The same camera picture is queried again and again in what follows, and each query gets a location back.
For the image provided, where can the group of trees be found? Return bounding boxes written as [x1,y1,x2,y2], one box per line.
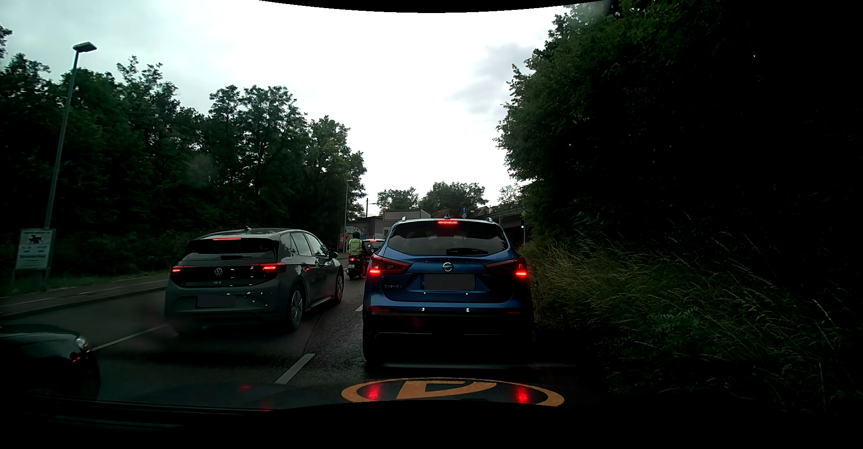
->
[375,181,489,217]

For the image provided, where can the grey building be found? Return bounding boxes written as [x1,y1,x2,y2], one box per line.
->
[351,208,432,240]

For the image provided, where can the bridge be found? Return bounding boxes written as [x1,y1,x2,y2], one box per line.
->
[472,204,527,242]

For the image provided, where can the blue car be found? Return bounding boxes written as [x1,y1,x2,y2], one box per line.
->
[361,216,535,368]

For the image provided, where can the person on motorcycle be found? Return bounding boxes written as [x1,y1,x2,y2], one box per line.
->
[346,231,368,280]

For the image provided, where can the grey car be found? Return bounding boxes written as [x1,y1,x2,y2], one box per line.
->
[164,227,345,334]

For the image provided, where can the road markings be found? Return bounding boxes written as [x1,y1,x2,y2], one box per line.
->
[91,294,365,386]

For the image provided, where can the grey asphalt road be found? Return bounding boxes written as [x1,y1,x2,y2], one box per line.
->
[0,258,581,409]

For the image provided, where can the dense trees and bushes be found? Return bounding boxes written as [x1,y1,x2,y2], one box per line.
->
[495,0,863,268]

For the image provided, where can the row of trees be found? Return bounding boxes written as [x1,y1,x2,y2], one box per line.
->
[0,24,368,278]

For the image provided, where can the tall grass verge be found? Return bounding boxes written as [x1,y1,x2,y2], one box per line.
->
[522,230,863,413]

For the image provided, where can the car's own bonnet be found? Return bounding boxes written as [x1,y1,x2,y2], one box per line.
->
[27,376,837,436]

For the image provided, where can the white sign board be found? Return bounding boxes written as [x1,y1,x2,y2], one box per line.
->
[12,228,57,293]

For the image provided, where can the black car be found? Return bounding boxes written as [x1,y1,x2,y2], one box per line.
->
[0,324,101,401]

